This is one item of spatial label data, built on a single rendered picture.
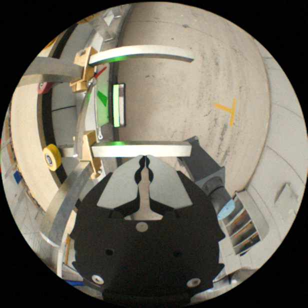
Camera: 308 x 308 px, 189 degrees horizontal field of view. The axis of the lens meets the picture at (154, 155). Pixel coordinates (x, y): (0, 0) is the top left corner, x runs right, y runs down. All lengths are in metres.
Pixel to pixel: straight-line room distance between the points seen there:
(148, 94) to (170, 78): 0.29
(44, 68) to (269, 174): 2.76
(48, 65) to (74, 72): 0.09
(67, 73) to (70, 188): 0.23
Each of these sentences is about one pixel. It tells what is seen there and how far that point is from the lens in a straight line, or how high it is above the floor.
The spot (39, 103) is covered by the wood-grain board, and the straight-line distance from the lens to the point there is 0.41.
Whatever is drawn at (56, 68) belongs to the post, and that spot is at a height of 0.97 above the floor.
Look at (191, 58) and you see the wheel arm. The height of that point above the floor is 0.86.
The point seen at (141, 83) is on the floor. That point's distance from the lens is 1.11.
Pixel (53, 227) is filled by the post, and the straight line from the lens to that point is 0.21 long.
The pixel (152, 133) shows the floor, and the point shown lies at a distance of 1.13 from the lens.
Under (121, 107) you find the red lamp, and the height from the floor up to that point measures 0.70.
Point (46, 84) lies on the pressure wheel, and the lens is 0.35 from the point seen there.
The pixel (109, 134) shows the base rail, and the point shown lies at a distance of 0.43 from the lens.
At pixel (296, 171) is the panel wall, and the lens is 2.46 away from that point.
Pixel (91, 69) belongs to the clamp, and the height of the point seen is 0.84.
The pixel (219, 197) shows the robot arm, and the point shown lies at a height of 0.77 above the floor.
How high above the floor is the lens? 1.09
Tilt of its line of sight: 62 degrees down
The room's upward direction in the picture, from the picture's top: 173 degrees clockwise
